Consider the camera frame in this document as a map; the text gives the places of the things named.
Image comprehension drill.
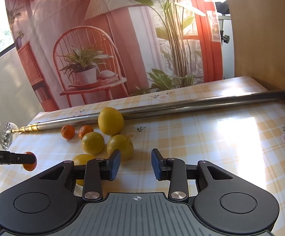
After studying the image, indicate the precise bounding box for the wooden headboard panel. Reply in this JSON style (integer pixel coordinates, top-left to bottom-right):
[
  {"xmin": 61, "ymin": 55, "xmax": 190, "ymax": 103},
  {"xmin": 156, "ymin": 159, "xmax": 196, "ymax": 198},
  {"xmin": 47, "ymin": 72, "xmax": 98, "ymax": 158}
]
[{"xmin": 228, "ymin": 0, "xmax": 285, "ymax": 89}]

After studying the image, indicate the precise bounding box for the greenish yellow lemon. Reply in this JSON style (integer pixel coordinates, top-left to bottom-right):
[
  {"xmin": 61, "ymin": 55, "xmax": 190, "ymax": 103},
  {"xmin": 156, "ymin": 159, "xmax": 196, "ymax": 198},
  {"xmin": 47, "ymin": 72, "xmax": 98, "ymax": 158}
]
[{"xmin": 81, "ymin": 132, "xmax": 105, "ymax": 155}]

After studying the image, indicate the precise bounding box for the large lemon by pole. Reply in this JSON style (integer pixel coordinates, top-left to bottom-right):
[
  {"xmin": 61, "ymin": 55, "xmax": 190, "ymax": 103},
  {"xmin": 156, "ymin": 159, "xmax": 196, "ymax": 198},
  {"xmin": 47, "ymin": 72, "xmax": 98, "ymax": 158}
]
[{"xmin": 98, "ymin": 107, "xmax": 124, "ymax": 136}]

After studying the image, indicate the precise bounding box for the mandarin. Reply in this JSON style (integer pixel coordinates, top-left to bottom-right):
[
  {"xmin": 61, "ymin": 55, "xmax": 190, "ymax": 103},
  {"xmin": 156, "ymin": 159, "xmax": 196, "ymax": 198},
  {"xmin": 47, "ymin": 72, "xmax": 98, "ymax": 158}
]
[
  {"xmin": 23, "ymin": 152, "xmax": 37, "ymax": 171},
  {"xmin": 61, "ymin": 125, "xmax": 75, "ymax": 140},
  {"xmin": 79, "ymin": 125, "xmax": 94, "ymax": 140}
]

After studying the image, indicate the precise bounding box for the black camera on stand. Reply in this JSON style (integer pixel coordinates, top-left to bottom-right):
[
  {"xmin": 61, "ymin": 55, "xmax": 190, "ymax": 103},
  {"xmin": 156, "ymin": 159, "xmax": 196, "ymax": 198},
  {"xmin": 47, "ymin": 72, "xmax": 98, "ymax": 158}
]
[{"xmin": 215, "ymin": 0, "xmax": 230, "ymax": 44}]

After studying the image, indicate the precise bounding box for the telescopic metal pole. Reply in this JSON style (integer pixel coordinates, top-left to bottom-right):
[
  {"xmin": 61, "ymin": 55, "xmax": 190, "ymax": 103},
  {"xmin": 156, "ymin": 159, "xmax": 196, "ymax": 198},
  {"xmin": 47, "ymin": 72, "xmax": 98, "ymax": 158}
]
[{"xmin": 2, "ymin": 89, "xmax": 285, "ymax": 150}]

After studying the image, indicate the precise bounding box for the large front yellow lemon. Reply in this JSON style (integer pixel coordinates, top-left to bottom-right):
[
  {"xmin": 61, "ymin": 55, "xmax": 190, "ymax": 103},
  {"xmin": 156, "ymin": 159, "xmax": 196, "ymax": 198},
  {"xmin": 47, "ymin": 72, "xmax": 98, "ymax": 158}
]
[{"xmin": 72, "ymin": 153, "xmax": 97, "ymax": 187}]

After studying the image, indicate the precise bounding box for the printed room backdrop cloth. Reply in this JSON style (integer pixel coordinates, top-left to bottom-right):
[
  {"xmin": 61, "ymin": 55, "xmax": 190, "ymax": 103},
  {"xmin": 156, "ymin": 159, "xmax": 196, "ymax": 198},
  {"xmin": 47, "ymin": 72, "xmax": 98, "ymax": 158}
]
[{"xmin": 5, "ymin": 0, "xmax": 223, "ymax": 111}]

